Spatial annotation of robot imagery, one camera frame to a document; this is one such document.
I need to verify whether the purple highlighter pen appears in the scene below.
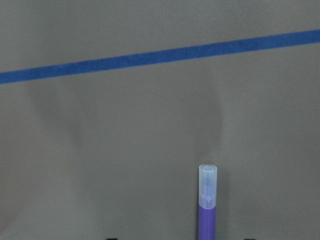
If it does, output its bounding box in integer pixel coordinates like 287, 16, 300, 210
197, 164, 218, 240

